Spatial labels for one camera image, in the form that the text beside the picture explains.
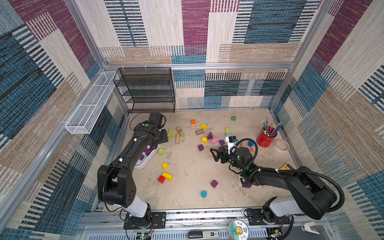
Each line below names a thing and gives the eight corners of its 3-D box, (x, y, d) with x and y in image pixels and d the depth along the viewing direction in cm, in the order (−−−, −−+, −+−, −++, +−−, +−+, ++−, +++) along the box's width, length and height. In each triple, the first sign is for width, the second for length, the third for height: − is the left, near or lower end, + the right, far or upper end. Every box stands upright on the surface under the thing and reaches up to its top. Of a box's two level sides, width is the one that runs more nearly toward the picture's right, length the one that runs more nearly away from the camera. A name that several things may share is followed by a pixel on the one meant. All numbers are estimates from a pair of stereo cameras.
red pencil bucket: (258, 147, 101) (264, 137, 92) (255, 137, 107) (260, 126, 97) (271, 147, 101) (279, 137, 92) (267, 136, 107) (274, 126, 97)
